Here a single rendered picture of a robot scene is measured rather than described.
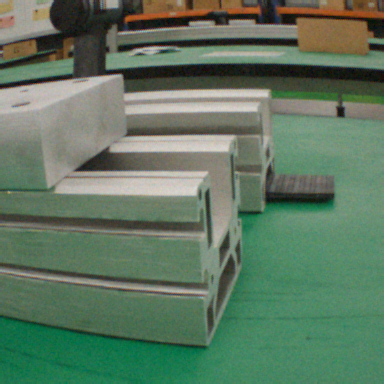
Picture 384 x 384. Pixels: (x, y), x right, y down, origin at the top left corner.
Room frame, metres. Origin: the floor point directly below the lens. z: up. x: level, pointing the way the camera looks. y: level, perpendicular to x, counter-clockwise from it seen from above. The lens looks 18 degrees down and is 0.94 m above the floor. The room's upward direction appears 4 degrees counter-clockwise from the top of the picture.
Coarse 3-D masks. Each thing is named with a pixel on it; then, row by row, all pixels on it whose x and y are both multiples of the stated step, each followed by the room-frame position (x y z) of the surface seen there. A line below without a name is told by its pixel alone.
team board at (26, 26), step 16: (0, 0) 3.73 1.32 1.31; (16, 0) 3.67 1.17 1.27; (32, 0) 3.62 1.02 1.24; (48, 0) 3.56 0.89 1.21; (0, 16) 3.73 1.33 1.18; (16, 16) 3.67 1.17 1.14; (32, 16) 3.62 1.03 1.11; (48, 16) 3.56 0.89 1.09; (0, 32) 3.73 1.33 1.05; (16, 32) 3.67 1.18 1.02; (32, 32) 3.62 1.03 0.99; (48, 32) 3.51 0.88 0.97; (112, 32) 3.43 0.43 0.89; (112, 48) 3.43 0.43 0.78
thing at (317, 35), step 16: (304, 32) 2.21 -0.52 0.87; (320, 32) 2.18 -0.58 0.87; (336, 32) 2.15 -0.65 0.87; (352, 32) 2.12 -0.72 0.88; (16, 48) 4.94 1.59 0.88; (32, 48) 5.02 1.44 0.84; (304, 48) 2.21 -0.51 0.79; (320, 48) 2.18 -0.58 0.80; (336, 48) 2.15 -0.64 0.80; (352, 48) 2.12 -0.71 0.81; (368, 48) 2.25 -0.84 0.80
